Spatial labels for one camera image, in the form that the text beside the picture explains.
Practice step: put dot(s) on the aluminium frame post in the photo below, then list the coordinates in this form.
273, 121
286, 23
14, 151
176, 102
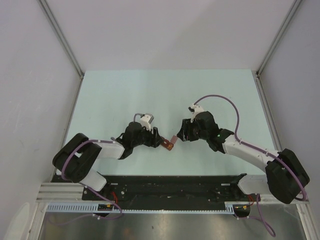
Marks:
52, 20
289, 17

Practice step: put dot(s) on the left aluminium frame post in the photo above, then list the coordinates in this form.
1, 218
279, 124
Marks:
52, 20

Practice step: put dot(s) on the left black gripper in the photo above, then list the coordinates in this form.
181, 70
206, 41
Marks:
154, 139

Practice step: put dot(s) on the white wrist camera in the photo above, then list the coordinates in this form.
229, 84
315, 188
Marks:
146, 121
195, 109

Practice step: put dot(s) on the right aluminium frame post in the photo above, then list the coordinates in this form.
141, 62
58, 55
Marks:
289, 17

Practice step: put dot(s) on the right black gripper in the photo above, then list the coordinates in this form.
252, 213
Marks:
185, 133

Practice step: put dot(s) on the red pill organizer box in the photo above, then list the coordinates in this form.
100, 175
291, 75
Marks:
169, 144

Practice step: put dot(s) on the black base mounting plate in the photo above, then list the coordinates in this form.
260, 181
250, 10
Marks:
171, 193

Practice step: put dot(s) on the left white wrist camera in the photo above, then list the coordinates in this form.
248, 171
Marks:
146, 121

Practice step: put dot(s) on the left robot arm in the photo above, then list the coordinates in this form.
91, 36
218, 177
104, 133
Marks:
76, 159

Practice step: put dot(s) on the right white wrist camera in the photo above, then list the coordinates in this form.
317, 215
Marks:
195, 109

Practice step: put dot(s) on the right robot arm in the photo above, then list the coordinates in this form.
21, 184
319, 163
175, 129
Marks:
285, 178

